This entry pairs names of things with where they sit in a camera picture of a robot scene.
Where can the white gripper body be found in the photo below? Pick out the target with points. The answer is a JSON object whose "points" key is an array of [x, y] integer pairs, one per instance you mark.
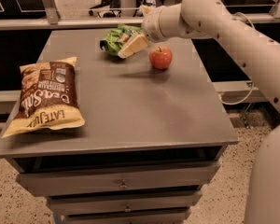
{"points": [[151, 26]]}

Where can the green rice chip bag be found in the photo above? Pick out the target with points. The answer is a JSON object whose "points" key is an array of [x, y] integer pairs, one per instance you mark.
{"points": [[116, 38]]}

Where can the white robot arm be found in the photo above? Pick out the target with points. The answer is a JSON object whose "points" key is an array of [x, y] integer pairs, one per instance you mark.
{"points": [[259, 57]]}

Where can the brown chip bag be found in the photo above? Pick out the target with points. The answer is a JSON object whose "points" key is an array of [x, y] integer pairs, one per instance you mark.
{"points": [[48, 98]]}

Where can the red apple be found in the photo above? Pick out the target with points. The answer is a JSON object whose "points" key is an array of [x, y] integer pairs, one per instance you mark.
{"points": [[160, 57]]}

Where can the black office chair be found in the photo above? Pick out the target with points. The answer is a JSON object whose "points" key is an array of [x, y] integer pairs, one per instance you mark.
{"points": [[104, 0]]}

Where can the grey drawer cabinet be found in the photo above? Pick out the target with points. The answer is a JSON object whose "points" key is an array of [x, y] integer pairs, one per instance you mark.
{"points": [[150, 141]]}

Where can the metal railing frame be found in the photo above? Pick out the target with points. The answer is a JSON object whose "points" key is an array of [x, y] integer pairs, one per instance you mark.
{"points": [[53, 21]]}

